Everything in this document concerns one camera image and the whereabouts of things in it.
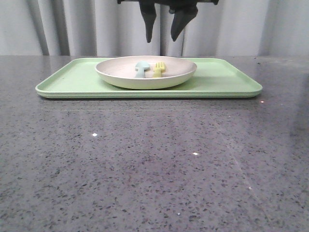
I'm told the white pleated curtain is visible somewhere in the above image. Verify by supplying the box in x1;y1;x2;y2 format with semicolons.
0;0;309;57

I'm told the light green plastic tray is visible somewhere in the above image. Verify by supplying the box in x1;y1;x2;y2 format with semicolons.
35;58;262;99

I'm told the light blue plastic spoon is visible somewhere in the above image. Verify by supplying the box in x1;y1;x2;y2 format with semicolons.
135;61;150;78

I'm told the yellow plastic fork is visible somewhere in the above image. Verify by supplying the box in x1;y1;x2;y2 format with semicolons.
153;61;166;78

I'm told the cream round plate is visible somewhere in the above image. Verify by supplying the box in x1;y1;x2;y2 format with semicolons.
95;56;197;90

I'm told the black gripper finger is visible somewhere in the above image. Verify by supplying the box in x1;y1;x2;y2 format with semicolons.
139;0;156;43
169;0;198;41

